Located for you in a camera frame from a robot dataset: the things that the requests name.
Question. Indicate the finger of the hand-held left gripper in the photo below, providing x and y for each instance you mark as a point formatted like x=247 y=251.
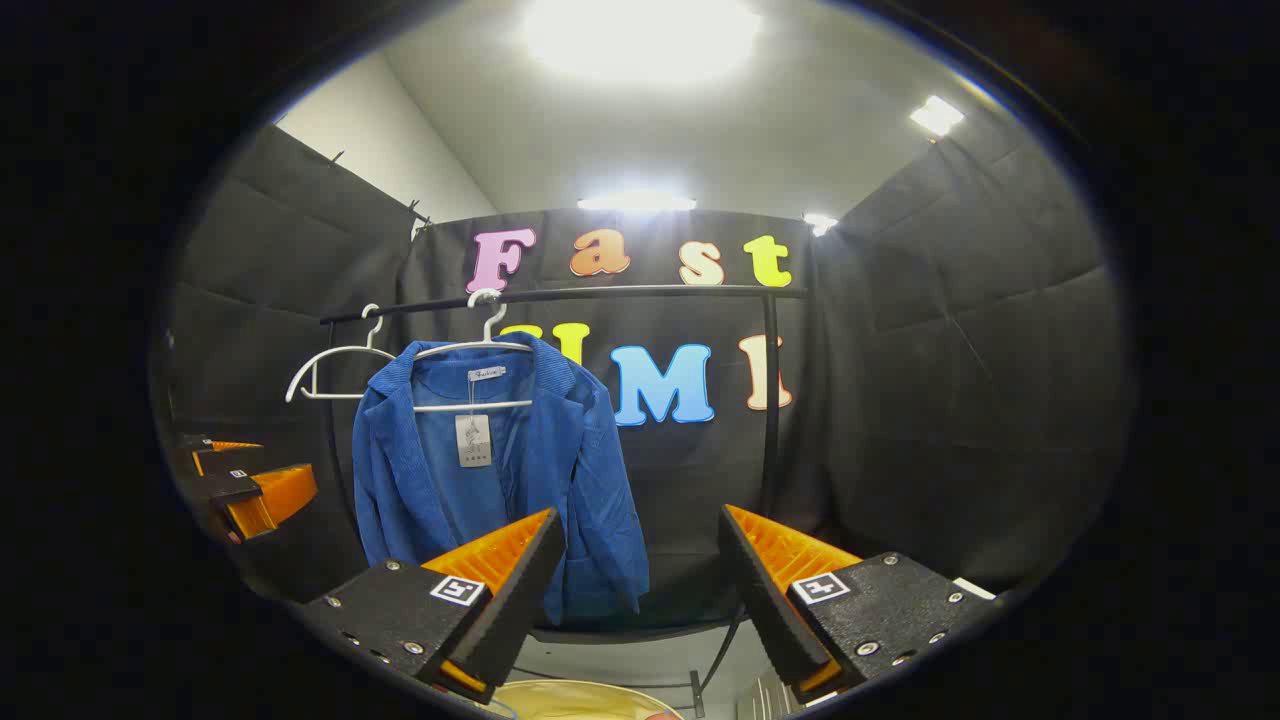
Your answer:
x=275 y=495
x=215 y=445

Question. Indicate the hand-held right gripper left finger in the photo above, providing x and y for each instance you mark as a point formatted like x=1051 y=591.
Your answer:
x=520 y=610

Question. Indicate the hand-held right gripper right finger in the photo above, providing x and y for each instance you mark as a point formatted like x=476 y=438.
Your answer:
x=765 y=610

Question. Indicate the cream laundry hamper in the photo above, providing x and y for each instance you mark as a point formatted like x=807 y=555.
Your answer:
x=580 y=700

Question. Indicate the white clothes hanger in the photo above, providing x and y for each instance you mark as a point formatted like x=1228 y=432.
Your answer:
x=510 y=404
x=335 y=396

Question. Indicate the black clothes rack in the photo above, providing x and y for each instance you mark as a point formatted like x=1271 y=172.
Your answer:
x=650 y=291

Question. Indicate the white ribbed panel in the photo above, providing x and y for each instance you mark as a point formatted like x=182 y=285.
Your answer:
x=765 y=700

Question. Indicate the black backdrop cloth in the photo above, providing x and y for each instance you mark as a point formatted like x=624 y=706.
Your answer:
x=950 y=400

